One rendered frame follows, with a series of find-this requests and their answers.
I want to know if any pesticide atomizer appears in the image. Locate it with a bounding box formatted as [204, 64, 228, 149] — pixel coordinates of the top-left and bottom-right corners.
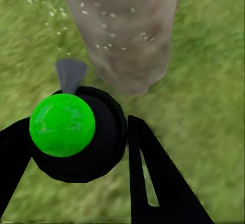
[28, 59, 128, 183]

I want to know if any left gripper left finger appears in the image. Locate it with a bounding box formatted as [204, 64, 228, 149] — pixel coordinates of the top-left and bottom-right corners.
[0, 117, 32, 219]

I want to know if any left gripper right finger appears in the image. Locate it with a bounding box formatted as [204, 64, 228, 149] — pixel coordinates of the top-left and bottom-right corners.
[128, 115, 214, 224]

